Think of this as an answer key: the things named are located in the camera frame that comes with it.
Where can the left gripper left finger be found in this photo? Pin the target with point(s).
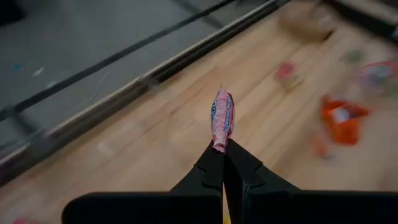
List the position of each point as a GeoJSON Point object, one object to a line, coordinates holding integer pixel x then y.
{"type": "Point", "coordinates": [186, 207]}

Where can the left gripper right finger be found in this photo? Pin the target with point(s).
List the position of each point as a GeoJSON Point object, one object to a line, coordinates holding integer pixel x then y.
{"type": "Point", "coordinates": [280, 208]}

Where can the yellow candy wrapper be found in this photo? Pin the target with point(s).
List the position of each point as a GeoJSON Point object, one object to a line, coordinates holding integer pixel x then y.
{"type": "Point", "coordinates": [293, 84]}
{"type": "Point", "coordinates": [227, 220]}

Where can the orange candy clear wrapper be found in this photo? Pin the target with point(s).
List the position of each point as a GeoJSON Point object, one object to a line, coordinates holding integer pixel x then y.
{"type": "Point", "coordinates": [321, 146]}

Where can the red candy wrapper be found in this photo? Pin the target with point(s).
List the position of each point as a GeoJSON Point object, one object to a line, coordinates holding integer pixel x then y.
{"type": "Point", "coordinates": [286, 71]}
{"type": "Point", "coordinates": [25, 221]}

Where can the pink candy clear wrapper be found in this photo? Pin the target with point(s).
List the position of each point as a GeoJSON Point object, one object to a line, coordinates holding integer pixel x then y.
{"type": "Point", "coordinates": [377, 76]}

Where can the orange pack white label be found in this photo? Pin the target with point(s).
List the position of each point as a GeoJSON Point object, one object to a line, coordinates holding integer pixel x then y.
{"type": "Point", "coordinates": [342, 124]}

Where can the white shade table lamp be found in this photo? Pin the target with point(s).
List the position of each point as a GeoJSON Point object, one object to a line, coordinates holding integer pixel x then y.
{"type": "Point", "coordinates": [306, 25]}

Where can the black aluminium table frame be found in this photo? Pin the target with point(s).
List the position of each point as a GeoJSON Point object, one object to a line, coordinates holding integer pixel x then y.
{"type": "Point", "coordinates": [93, 115]}

